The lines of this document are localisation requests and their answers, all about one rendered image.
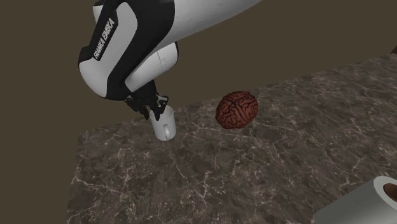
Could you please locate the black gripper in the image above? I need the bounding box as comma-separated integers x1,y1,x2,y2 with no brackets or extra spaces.
125,80,170,122

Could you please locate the white mug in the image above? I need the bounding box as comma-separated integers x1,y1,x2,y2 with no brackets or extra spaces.
149,104,178,142

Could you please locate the dark red brain figure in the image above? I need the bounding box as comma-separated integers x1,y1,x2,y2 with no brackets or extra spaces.
215,90,259,130

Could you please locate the white paper roll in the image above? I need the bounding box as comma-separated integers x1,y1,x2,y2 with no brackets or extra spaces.
312,175,397,224

